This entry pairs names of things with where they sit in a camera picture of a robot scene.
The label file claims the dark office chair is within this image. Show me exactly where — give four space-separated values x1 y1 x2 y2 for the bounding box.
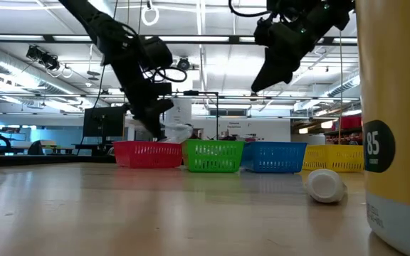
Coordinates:
27 139 44 156

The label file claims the black overhead camera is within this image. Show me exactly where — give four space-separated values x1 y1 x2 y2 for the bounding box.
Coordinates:
176 55 191 72

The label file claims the blue plastic basket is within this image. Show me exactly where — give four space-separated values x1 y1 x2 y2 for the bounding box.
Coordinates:
241 142 308 174

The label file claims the yellow wipes canister white lid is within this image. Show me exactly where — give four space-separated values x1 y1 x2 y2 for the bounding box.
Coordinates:
354 0 410 256

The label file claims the white cable ring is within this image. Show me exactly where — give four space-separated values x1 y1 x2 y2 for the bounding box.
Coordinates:
140 4 160 27

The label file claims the red storage bin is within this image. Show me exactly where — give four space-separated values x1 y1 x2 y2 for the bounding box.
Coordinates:
339 116 363 130

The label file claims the black ceiling-mounted device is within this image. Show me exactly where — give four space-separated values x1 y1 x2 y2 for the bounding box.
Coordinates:
26 45 61 72

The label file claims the black background rig frame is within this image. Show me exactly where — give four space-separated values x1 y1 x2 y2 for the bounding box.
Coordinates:
171 90 220 142

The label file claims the black aluminium table frame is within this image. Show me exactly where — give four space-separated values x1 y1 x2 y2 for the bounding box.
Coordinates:
0 153 117 168

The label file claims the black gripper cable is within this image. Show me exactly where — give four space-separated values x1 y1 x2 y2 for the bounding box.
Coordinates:
153 65 189 83
228 0 274 18

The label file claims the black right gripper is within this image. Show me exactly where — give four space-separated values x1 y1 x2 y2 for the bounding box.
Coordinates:
251 16 315 93

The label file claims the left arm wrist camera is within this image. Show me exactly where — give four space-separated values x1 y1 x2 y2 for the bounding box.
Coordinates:
144 35 174 70

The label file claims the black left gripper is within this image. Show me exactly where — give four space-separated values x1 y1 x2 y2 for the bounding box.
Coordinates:
114 37 175 141

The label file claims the blue toothbrush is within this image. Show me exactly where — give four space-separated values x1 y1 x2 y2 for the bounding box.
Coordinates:
160 122 194 144

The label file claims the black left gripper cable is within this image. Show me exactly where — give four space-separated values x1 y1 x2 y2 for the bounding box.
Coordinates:
153 65 189 83

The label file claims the red plastic basket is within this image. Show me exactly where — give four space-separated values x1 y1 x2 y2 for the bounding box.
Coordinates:
112 140 184 169

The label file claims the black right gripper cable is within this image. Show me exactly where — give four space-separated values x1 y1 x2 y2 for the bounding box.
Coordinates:
228 0 274 18

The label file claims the black overhead frame beam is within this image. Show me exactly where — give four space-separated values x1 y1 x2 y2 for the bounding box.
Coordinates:
0 33 359 46

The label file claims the yellow plastic basket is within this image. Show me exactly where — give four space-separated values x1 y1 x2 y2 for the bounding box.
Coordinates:
301 144 365 173

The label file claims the green plastic basket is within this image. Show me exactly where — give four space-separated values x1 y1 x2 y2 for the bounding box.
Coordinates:
181 139 246 174

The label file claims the black computer monitor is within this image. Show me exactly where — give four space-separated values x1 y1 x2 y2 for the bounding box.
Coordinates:
83 105 127 139

